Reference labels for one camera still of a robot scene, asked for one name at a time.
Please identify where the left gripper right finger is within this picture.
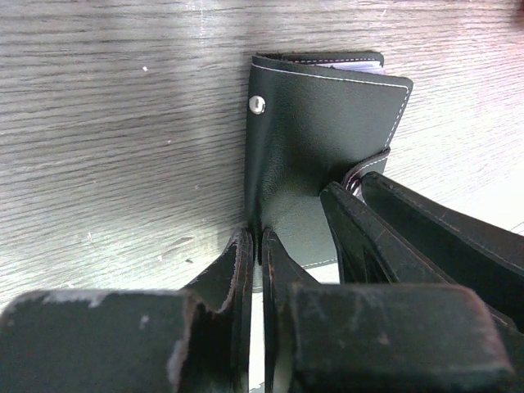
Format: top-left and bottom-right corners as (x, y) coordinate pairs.
(260, 230), (516, 392)

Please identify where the black leather card holder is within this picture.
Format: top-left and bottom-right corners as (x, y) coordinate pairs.
(244, 51), (413, 269)

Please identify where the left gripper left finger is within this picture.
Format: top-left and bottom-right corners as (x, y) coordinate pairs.
(1, 229), (253, 392)

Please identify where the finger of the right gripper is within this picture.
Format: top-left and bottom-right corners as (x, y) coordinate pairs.
(360, 172), (523, 323)
(320, 183), (458, 284)

